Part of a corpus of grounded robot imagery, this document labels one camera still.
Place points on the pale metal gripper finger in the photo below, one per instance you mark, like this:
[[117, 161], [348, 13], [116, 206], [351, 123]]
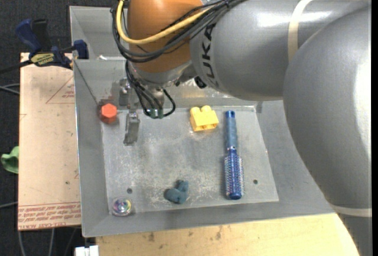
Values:
[[132, 129], [124, 95]]

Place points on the red hexagonal block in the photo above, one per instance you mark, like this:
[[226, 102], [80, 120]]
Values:
[[108, 113]]

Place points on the yellow toy brick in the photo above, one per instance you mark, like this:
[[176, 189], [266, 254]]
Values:
[[203, 119]]

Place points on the grey metal bin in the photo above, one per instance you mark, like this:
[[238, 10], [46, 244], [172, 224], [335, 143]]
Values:
[[177, 160]]

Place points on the shiny iridescent round disc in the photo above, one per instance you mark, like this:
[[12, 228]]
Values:
[[121, 206]]

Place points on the dark teal toy figure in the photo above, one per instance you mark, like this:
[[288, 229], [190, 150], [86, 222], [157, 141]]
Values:
[[177, 194]]

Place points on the brown cardboard board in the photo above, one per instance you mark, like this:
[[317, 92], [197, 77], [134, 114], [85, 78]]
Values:
[[47, 142]]

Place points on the blue round hairbrush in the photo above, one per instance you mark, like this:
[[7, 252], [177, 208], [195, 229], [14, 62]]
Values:
[[233, 160]]

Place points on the black cylinder on white bracket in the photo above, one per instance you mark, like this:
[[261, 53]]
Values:
[[202, 82]]

